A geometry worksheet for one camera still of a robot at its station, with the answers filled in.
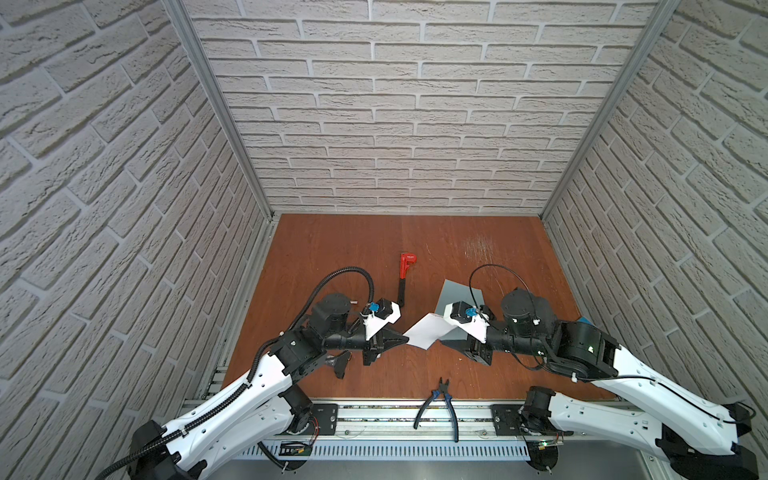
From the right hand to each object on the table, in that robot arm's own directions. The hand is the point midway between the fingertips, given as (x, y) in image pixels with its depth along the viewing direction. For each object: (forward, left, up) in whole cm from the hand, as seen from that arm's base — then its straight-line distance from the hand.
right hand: (449, 327), depth 62 cm
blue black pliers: (-7, -1, -25) cm, 26 cm away
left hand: (+1, +9, -4) cm, 10 cm away
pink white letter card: (0, +5, 0) cm, 5 cm away
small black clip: (+3, +27, -25) cm, 37 cm away
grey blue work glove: (+8, -49, -25) cm, 55 cm away
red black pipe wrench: (+36, +5, -25) cm, 44 cm away
